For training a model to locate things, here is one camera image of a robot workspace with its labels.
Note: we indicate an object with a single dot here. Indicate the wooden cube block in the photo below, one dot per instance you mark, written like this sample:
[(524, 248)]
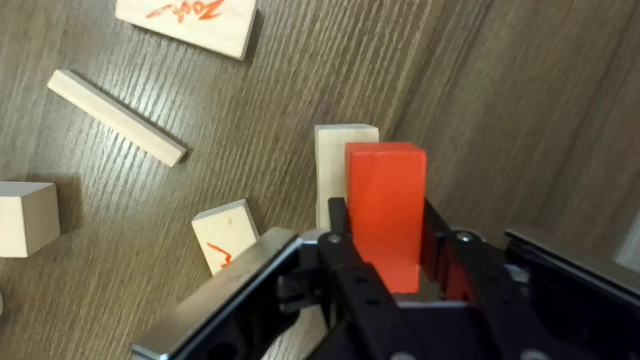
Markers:
[(26, 220)]

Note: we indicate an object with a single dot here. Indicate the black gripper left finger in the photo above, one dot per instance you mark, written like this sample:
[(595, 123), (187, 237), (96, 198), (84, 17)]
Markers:
[(352, 293)]

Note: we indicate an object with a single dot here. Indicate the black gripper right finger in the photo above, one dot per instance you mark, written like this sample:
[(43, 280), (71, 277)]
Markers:
[(492, 301)]

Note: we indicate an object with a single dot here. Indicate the wooden arch block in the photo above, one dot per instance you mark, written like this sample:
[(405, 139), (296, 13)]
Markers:
[(331, 172)]

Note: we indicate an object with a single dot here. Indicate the thin wooden stick block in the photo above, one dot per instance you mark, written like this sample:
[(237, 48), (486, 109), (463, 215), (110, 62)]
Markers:
[(117, 116)]

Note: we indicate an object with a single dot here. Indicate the orange arch block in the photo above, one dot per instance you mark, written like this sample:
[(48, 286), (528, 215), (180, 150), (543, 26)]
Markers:
[(386, 213)]

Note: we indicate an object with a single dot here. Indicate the rectangular wooden block red writing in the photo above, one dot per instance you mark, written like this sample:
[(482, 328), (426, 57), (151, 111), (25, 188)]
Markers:
[(227, 237), (191, 23)]

